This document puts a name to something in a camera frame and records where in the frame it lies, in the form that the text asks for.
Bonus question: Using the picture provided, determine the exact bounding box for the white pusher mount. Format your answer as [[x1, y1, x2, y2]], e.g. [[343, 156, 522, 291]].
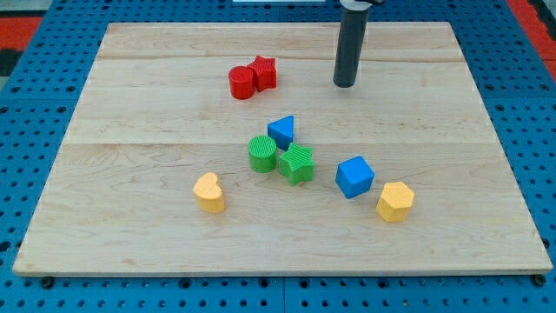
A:
[[340, 0, 385, 10]]

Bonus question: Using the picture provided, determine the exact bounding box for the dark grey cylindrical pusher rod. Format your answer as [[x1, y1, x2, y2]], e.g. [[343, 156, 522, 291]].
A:
[[333, 7, 370, 88]]

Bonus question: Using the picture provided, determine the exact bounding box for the blue triangle block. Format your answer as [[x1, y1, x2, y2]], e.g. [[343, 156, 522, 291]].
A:
[[267, 115, 295, 151]]

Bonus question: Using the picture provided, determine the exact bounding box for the blue cube block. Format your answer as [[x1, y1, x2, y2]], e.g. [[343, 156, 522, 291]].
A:
[[335, 156, 375, 199]]

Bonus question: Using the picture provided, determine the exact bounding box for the red star block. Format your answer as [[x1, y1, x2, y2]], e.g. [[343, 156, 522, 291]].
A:
[[248, 56, 277, 92]]

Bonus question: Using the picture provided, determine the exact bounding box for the red cylinder block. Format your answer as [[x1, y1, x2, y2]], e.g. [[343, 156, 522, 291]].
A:
[[228, 66, 255, 100]]

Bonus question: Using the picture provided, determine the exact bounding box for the green star block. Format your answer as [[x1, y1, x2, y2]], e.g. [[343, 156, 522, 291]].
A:
[[279, 143, 314, 186]]

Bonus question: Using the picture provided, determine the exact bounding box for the green cylinder block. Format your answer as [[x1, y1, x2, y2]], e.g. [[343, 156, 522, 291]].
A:
[[248, 135, 277, 173]]

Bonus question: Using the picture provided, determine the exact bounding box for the yellow hexagon block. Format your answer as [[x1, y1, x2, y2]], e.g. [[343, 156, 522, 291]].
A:
[[375, 182, 415, 223]]

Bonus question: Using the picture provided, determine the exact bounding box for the light wooden board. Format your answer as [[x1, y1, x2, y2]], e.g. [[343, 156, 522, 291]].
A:
[[13, 22, 553, 277]]

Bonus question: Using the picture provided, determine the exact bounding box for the yellow heart block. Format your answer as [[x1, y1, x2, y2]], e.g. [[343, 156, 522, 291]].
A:
[[193, 172, 226, 214]]

